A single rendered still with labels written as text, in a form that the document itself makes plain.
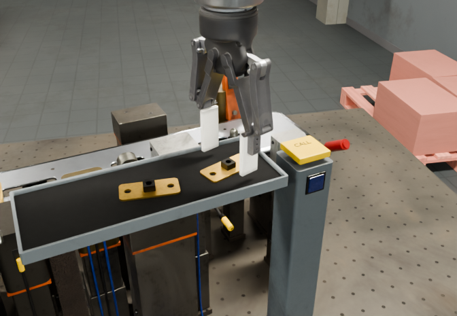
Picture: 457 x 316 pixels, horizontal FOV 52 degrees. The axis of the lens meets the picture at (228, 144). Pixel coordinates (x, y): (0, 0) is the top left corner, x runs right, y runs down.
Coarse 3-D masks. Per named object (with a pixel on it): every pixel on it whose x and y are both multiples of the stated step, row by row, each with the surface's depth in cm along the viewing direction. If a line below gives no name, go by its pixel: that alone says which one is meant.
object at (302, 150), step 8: (280, 144) 79; (288, 144) 78; (296, 144) 78; (304, 144) 78; (312, 144) 78; (320, 144) 78; (288, 152) 77; (296, 152) 76; (304, 152) 76; (312, 152) 76; (320, 152) 76; (328, 152) 76; (296, 160) 75; (304, 160) 74; (312, 160) 75
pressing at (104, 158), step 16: (272, 112) 125; (192, 128) 117; (224, 128) 117; (240, 128) 117; (288, 128) 117; (128, 144) 111; (144, 144) 110; (64, 160) 104; (80, 160) 104; (96, 160) 104; (112, 160) 104; (0, 176) 98; (16, 176) 98; (32, 176) 98; (48, 176) 98
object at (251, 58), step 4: (248, 52) 60; (248, 56) 59; (252, 56) 59; (256, 56) 59; (248, 60) 59; (252, 60) 59; (256, 60) 58; (260, 60) 58; (264, 60) 58; (248, 64) 60; (260, 64) 58; (264, 64) 58; (264, 68) 58; (248, 72) 59; (260, 72) 58; (264, 72) 59; (260, 76) 59
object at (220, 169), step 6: (234, 156) 74; (222, 162) 71; (228, 162) 72; (234, 162) 71; (210, 168) 71; (216, 168) 71; (222, 168) 71; (228, 168) 70; (234, 168) 71; (204, 174) 70; (216, 174) 70; (222, 174) 70; (228, 174) 70; (234, 174) 70; (210, 180) 68; (216, 180) 68
